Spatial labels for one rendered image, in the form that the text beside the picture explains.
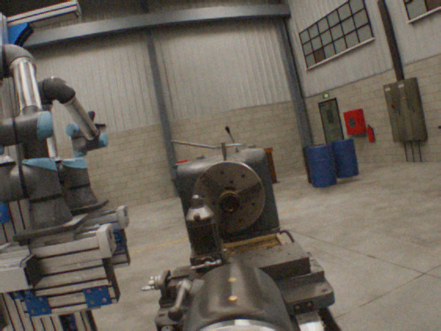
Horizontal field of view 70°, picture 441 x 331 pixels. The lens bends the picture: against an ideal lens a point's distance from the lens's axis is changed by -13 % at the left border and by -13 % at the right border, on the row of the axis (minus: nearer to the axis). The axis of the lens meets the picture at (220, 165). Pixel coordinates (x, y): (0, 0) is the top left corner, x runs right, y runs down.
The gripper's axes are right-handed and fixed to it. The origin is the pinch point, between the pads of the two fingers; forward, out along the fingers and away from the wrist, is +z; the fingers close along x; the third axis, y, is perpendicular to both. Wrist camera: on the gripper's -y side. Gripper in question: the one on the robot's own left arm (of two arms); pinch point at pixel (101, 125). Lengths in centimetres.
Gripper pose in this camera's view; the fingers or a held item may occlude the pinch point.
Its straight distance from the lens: 232.4
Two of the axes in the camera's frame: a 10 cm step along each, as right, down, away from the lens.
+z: 2.1, -1.0, 9.7
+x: 9.8, -0.4, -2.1
